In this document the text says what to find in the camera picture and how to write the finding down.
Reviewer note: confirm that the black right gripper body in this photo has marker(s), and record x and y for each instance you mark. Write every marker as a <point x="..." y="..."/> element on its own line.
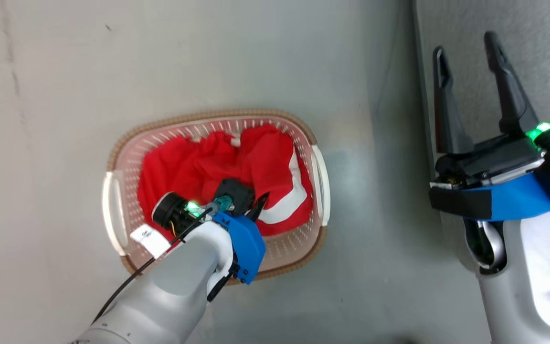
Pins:
<point x="494" y="160"/>

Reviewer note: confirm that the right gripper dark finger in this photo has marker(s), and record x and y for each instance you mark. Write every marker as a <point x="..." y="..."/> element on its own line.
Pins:
<point x="511" y="100"/>
<point x="447" y="119"/>

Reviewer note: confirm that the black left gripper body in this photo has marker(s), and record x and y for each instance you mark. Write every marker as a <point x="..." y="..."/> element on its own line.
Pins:
<point x="169" y="212"/>

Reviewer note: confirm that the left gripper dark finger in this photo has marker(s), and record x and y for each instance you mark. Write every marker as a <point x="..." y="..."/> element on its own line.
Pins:
<point x="258" y="209"/>

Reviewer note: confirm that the red white clothing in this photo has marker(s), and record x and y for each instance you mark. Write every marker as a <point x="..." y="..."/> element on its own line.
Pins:
<point x="184" y="167"/>

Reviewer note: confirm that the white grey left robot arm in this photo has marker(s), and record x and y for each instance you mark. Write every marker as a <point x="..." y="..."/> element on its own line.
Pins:
<point x="174" y="291"/>

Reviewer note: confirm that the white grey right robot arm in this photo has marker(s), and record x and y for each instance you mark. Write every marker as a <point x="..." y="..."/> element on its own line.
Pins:
<point x="542" y="267"/>

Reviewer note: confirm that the white perforated laundry basket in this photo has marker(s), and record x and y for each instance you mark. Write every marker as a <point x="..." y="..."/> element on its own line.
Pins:
<point x="299" y="248"/>

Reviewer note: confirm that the white printed paper label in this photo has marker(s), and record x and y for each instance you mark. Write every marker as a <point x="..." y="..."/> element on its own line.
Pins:
<point x="150" y="239"/>

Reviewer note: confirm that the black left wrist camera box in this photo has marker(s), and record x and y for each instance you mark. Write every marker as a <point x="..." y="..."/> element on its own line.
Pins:
<point x="237" y="191"/>

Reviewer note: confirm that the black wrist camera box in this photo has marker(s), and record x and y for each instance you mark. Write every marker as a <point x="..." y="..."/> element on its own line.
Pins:
<point x="237" y="191"/>
<point x="456" y="203"/>

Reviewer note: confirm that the blue left camera mount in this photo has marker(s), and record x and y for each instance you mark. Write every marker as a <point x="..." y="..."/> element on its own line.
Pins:
<point x="246" y="243"/>

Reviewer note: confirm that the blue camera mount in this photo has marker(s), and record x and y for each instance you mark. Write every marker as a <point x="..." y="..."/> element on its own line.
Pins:
<point x="513" y="200"/>
<point x="246" y="243"/>

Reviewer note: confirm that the blue right camera mount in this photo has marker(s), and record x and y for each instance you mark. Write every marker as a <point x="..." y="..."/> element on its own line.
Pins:
<point x="513" y="200"/>

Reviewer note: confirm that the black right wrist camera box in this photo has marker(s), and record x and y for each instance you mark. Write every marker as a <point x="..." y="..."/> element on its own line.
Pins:
<point x="456" y="203"/>

